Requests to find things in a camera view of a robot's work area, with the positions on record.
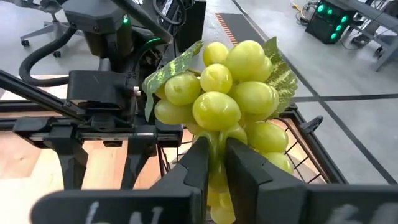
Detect grey desk with legs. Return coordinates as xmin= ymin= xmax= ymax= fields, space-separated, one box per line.
xmin=329 ymin=0 xmax=398 ymax=73

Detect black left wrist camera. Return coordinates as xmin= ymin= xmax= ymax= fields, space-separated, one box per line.
xmin=66 ymin=69 xmax=139 ymax=113

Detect black frame clamp handle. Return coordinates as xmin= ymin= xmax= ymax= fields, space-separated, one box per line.
xmin=298 ymin=115 xmax=325 ymax=136

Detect computer with green lights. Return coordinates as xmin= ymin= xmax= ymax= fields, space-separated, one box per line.
xmin=305 ymin=0 xmax=358 ymax=45

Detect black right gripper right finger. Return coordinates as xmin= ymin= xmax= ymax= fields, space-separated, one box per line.
xmin=224 ymin=137 xmax=307 ymax=224

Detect office chair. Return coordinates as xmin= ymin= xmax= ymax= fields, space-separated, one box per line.
xmin=19 ymin=0 xmax=83 ymax=58

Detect black tower box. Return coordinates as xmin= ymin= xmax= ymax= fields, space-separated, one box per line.
xmin=175 ymin=0 xmax=208 ymax=54

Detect green grape bunch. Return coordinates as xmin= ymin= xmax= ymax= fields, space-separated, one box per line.
xmin=142 ymin=36 xmax=299 ymax=224

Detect black floor mat striped edge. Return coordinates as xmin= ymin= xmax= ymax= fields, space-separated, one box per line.
xmin=215 ymin=12 xmax=266 ymax=46

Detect black wire basket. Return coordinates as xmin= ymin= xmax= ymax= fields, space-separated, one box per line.
xmin=156 ymin=105 xmax=331 ymax=185

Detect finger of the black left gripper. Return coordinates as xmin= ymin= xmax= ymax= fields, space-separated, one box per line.
xmin=44 ymin=138 xmax=90 ymax=191
xmin=120 ymin=136 xmax=158 ymax=190

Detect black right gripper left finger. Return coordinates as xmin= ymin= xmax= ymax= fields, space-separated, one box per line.
xmin=153 ymin=138 xmax=210 ymax=224

